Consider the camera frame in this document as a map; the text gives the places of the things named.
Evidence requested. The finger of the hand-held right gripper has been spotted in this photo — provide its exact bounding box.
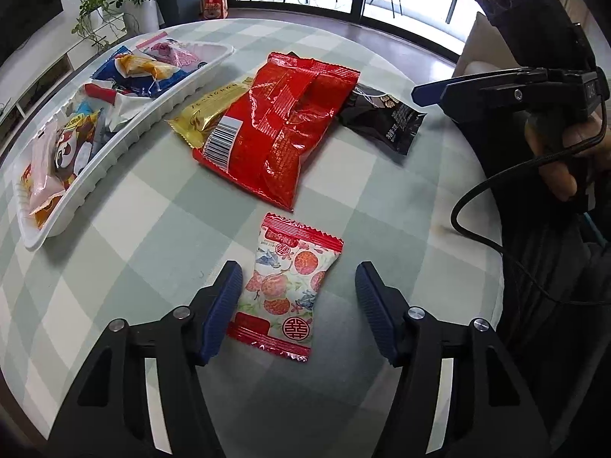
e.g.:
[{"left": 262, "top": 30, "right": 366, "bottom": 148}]
[{"left": 413, "top": 68, "right": 551, "bottom": 123}]

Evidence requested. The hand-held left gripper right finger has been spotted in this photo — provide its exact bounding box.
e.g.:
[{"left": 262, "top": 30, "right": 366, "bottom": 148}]
[{"left": 354, "top": 261, "right": 554, "bottom": 458}]

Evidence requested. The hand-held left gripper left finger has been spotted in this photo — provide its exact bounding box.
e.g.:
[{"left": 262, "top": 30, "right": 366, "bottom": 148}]
[{"left": 48, "top": 260, "right": 244, "bottom": 458}]

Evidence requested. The red white floral snack packet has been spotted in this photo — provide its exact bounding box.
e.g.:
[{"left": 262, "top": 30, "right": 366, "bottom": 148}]
[{"left": 226, "top": 212, "right": 345, "bottom": 363}]

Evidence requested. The large red snack bag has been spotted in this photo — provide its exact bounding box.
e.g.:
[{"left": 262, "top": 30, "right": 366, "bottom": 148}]
[{"left": 192, "top": 51, "right": 362, "bottom": 212}]

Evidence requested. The gold snack packet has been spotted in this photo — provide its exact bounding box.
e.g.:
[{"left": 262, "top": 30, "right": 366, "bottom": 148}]
[{"left": 165, "top": 78, "right": 254, "bottom": 150}]

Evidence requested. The orange snack packet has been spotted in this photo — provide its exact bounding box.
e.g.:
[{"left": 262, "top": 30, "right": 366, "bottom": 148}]
[{"left": 21, "top": 166, "right": 66, "bottom": 231}]

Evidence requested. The white plastic tray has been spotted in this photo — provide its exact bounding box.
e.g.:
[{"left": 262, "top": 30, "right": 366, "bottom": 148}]
[{"left": 14, "top": 32, "right": 236, "bottom": 252}]

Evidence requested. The red gold patterned packet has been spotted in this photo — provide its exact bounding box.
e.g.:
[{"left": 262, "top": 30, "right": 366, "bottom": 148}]
[{"left": 52, "top": 124, "right": 97, "bottom": 188}]

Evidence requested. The white snack bag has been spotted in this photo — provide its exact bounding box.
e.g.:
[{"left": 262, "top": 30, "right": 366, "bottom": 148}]
[{"left": 106, "top": 92, "right": 154, "bottom": 133}]

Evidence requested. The pink snack packet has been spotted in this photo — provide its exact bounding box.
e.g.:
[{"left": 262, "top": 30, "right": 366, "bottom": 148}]
[{"left": 27, "top": 121, "right": 66, "bottom": 216}]

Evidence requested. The light blue snack packet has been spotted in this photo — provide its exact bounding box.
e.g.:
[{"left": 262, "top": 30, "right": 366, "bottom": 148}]
[{"left": 67, "top": 100, "right": 108, "bottom": 153}]

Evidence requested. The slim red snack packet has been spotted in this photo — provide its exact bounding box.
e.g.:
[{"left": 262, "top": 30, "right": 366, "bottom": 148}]
[{"left": 84, "top": 83, "right": 118, "bottom": 104}]

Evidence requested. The blue yellow snack packet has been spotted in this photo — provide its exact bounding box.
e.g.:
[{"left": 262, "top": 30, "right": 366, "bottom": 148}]
[{"left": 91, "top": 46, "right": 183, "bottom": 97}]

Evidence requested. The clear plastic snack packet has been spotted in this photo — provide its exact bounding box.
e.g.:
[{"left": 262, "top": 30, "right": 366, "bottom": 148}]
[{"left": 137, "top": 39, "right": 209, "bottom": 71}]

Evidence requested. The person's right hand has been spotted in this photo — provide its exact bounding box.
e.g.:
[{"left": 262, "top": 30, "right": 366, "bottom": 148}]
[{"left": 524, "top": 109, "right": 611, "bottom": 202}]

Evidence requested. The beige chair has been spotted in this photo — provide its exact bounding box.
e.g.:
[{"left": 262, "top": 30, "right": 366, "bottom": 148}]
[{"left": 451, "top": 10, "right": 526, "bottom": 83}]

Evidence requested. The black snack packet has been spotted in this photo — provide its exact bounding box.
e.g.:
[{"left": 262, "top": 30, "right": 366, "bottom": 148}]
[{"left": 338, "top": 83, "right": 427, "bottom": 156}]

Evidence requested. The person's dark clothing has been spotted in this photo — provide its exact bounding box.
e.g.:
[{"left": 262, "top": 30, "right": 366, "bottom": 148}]
[{"left": 477, "top": 119, "right": 611, "bottom": 444}]

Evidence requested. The white television cabinet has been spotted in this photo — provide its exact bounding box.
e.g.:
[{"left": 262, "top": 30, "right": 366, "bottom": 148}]
[{"left": 0, "top": 33, "right": 99, "bottom": 158}]

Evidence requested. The plant in tall white pot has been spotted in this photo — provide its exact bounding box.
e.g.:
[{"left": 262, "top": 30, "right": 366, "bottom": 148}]
[{"left": 109, "top": 0, "right": 162, "bottom": 35}]

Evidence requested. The small plant in white pot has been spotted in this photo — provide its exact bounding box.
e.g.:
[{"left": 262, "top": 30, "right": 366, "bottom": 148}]
[{"left": 71, "top": 0, "right": 113, "bottom": 54}]

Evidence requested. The black cable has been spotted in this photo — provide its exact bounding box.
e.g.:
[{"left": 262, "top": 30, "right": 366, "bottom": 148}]
[{"left": 451, "top": 112, "right": 611, "bottom": 307}]

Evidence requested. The black wall television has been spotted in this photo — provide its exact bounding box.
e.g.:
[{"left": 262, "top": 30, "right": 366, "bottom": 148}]
[{"left": 0, "top": 0, "right": 64, "bottom": 66}]

